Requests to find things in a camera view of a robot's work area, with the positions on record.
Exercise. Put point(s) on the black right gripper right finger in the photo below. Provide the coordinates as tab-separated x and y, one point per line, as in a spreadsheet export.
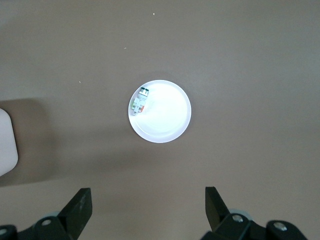
217	215

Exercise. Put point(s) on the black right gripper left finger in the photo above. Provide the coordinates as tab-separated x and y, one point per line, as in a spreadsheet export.
75	215

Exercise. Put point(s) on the white lidded storage box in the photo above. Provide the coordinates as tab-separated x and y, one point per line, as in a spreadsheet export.
7	142

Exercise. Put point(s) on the pink round plate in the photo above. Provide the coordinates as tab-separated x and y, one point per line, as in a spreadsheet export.
167	117

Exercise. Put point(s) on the green and white switch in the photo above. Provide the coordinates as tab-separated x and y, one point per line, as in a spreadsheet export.
140	101

